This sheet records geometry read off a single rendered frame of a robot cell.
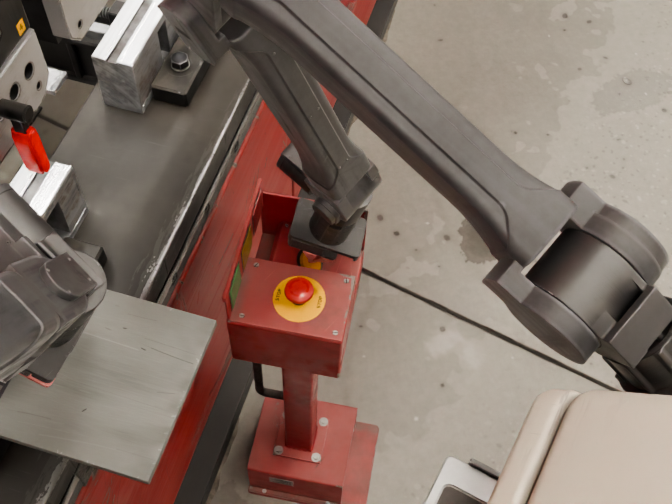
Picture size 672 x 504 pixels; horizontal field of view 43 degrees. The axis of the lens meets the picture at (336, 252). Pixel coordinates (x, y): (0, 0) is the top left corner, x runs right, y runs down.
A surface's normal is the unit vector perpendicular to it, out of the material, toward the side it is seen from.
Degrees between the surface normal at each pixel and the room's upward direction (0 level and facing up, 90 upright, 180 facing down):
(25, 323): 49
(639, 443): 42
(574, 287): 19
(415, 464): 0
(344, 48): 30
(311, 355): 90
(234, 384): 0
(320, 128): 83
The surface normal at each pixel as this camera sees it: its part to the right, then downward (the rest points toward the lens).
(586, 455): -0.57, -0.68
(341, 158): 0.69, 0.55
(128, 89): -0.29, 0.80
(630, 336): 0.31, 0.14
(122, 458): 0.03, -0.54
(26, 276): 0.72, -0.67
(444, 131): 0.11, -0.05
